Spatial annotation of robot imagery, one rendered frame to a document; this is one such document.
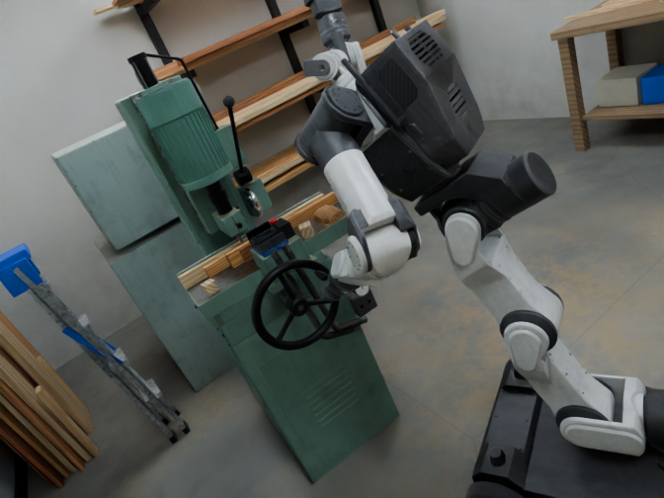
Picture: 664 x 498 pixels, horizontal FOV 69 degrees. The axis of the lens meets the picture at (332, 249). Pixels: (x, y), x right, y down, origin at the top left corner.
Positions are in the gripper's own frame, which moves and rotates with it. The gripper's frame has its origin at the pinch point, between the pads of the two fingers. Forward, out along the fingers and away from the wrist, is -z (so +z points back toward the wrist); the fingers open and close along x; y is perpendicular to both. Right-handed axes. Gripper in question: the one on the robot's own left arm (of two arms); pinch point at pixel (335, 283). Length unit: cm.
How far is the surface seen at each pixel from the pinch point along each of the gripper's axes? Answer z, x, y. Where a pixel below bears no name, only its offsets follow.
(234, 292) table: -20.5, -14.7, 24.1
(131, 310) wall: -275, -35, 96
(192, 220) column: -41, 3, 52
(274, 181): -221, 101, 54
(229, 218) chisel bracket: -21.0, 5.5, 38.6
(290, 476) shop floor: -73, -60, -32
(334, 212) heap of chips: -20.3, 26.6, 9.8
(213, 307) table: -20.7, -22.0, 27.1
